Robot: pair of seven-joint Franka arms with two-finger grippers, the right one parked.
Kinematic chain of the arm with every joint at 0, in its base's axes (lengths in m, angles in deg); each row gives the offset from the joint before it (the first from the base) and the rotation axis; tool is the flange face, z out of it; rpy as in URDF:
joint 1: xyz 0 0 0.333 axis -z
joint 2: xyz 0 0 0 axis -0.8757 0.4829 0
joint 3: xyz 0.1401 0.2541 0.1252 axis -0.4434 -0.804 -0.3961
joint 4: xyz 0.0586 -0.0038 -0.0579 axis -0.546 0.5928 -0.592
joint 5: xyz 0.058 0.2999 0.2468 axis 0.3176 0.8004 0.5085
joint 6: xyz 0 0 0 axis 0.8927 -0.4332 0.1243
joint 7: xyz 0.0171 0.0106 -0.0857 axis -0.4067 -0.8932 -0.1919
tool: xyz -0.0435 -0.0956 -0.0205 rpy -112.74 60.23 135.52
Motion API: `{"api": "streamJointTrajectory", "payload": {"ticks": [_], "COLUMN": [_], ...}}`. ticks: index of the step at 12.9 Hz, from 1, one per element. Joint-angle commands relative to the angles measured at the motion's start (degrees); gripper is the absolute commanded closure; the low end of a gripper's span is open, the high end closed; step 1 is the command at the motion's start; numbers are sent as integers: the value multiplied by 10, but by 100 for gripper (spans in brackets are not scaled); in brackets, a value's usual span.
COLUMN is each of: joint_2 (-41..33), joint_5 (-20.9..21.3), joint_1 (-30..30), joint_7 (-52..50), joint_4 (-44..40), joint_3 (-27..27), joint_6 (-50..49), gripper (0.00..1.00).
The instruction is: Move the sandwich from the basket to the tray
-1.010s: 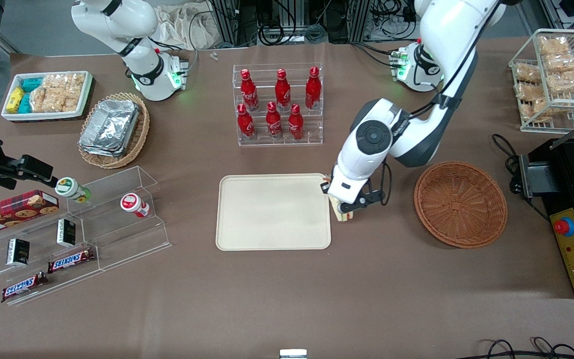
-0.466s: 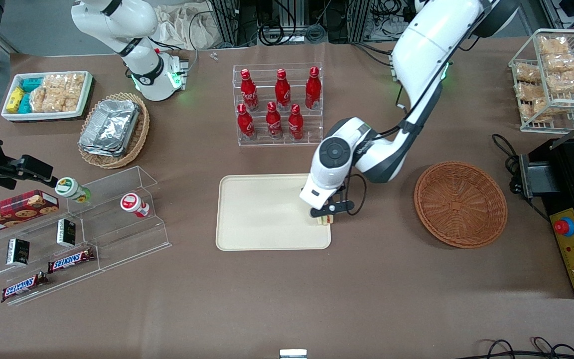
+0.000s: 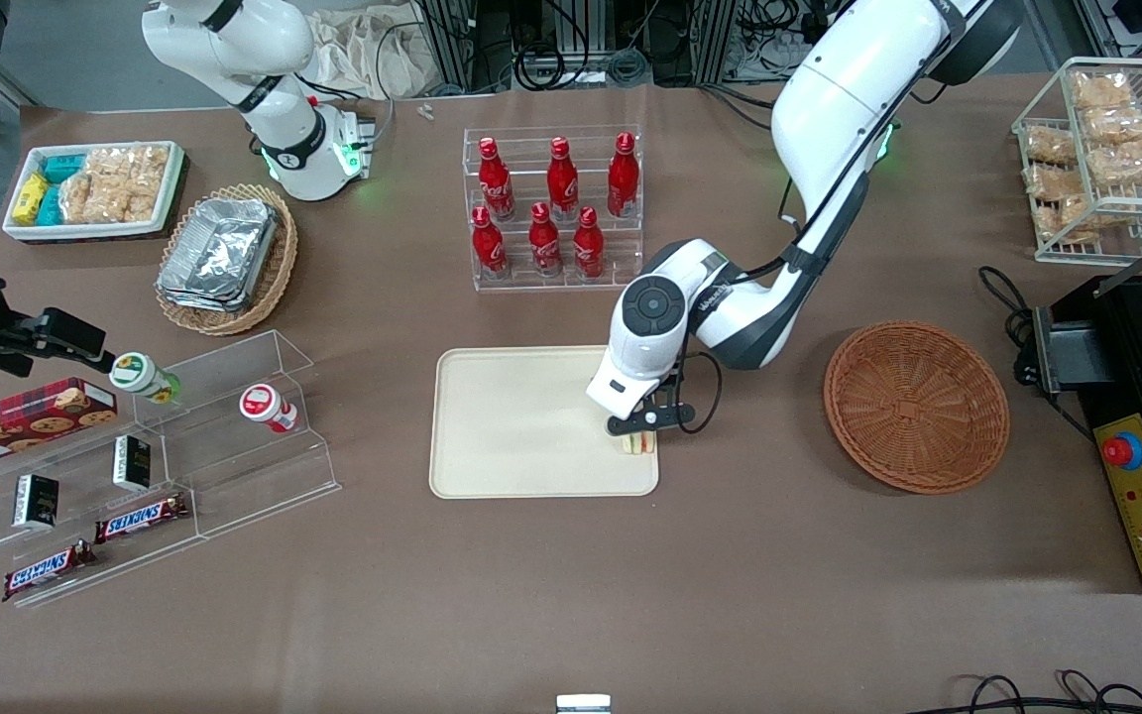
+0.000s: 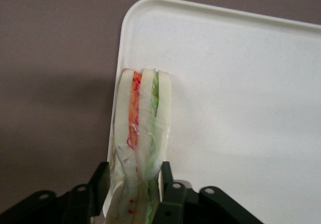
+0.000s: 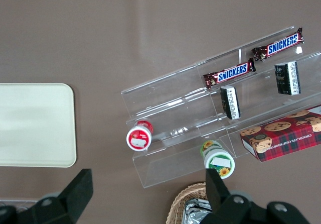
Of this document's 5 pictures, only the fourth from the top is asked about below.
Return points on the beige plastic tray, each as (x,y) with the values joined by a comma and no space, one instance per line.
(238,96)

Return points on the triangle sandwich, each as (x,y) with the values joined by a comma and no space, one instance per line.
(145,123)

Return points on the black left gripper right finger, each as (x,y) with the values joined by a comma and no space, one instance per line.
(190,206)

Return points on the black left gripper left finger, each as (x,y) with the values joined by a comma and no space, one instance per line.
(62,204)

